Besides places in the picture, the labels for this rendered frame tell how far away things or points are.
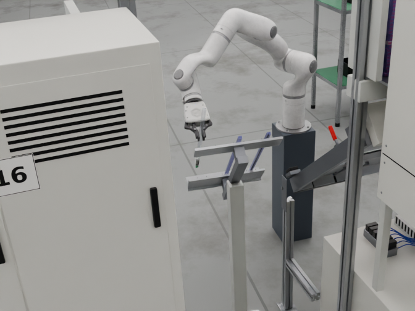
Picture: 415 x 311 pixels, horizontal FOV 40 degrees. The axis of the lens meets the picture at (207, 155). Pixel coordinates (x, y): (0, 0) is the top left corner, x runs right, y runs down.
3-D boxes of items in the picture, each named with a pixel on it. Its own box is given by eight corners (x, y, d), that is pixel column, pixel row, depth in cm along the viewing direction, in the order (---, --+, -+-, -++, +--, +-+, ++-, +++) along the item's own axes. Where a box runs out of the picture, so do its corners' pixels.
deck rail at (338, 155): (293, 192, 255) (289, 179, 256) (297, 191, 255) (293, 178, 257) (366, 145, 188) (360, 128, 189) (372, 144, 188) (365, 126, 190)
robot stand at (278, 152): (272, 227, 348) (272, 122, 315) (299, 221, 351) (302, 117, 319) (283, 244, 332) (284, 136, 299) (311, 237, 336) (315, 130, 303)
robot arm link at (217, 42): (218, 24, 237) (181, 84, 232) (233, 45, 250) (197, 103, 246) (202, 19, 242) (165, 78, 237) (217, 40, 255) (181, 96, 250)
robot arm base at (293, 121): (270, 122, 315) (270, 91, 307) (302, 116, 319) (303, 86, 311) (283, 136, 299) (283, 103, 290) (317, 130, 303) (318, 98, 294)
